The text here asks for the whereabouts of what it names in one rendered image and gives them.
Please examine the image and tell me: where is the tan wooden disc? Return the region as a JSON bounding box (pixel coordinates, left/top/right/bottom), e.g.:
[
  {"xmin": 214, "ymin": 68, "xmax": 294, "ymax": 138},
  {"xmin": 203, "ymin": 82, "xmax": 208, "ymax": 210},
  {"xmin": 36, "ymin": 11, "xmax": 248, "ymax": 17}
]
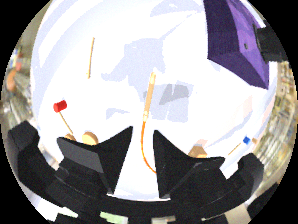
[
  {"xmin": 81, "ymin": 131, "xmax": 98, "ymax": 145},
  {"xmin": 65, "ymin": 133, "xmax": 76, "ymax": 141}
]

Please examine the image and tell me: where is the light wooden block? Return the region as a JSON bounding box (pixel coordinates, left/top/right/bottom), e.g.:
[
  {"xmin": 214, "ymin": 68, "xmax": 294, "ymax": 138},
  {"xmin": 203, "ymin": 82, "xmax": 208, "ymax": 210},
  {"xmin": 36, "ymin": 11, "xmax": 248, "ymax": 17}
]
[{"xmin": 188, "ymin": 145, "xmax": 208, "ymax": 157}]

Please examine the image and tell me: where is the red cylinder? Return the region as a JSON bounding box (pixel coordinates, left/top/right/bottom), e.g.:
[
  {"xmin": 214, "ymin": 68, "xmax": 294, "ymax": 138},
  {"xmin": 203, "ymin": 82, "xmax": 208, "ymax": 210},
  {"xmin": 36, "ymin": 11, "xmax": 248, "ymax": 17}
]
[{"xmin": 53, "ymin": 100, "xmax": 68, "ymax": 113}]

